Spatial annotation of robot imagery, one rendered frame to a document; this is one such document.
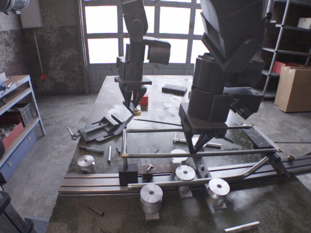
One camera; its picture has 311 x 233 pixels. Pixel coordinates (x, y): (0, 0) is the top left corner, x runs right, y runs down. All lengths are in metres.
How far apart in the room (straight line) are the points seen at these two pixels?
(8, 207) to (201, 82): 0.71
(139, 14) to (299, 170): 0.69
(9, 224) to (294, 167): 1.01
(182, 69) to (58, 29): 2.45
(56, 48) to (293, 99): 4.45
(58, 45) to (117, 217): 3.28
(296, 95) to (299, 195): 3.27
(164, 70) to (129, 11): 3.07
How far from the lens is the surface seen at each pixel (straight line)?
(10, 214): 0.77
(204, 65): 0.28
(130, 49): 0.49
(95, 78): 3.56
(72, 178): 0.55
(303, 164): 0.77
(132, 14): 0.47
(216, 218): 0.51
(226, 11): 0.21
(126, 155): 0.37
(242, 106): 0.34
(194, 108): 0.31
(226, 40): 0.23
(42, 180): 1.92
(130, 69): 0.50
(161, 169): 0.48
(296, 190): 0.70
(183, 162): 0.50
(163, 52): 0.49
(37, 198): 1.79
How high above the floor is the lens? 1.30
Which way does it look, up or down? 28 degrees down
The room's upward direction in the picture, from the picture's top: 1 degrees clockwise
